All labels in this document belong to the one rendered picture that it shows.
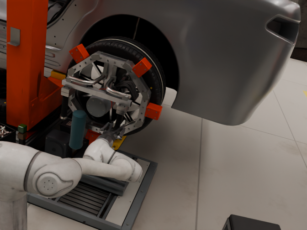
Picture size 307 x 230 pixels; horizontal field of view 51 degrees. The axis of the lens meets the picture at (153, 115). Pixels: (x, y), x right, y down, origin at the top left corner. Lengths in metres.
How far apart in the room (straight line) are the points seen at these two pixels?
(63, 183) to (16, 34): 1.19
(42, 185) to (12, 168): 0.11
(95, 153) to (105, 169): 0.20
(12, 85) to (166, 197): 1.45
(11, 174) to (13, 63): 1.14
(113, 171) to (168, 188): 1.43
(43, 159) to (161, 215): 1.64
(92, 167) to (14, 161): 0.36
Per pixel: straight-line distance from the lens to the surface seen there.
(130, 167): 1.51
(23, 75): 2.08
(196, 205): 2.73
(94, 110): 1.94
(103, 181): 2.44
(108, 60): 2.00
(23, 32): 1.98
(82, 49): 2.05
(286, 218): 3.07
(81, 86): 1.86
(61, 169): 1.00
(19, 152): 1.06
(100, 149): 1.55
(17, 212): 1.22
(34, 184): 1.00
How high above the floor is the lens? 1.80
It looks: 29 degrees down
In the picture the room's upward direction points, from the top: 15 degrees clockwise
